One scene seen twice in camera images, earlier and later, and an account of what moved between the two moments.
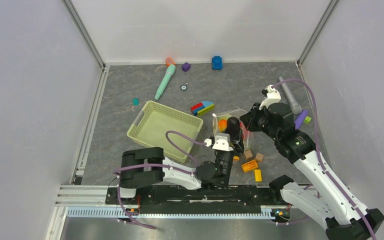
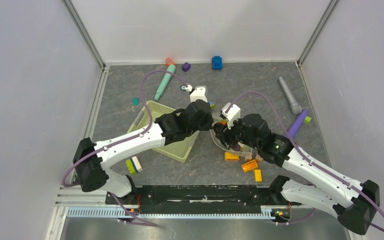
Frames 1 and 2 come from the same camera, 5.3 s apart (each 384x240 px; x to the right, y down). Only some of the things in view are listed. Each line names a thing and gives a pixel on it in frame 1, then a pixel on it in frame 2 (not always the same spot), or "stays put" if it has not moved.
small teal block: [135, 101] stays put
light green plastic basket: [154, 120] stays put
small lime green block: [307, 120] stays put
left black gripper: [238, 143] to [208, 125]
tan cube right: [259, 157] stays put
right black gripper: [250, 117] to [223, 132]
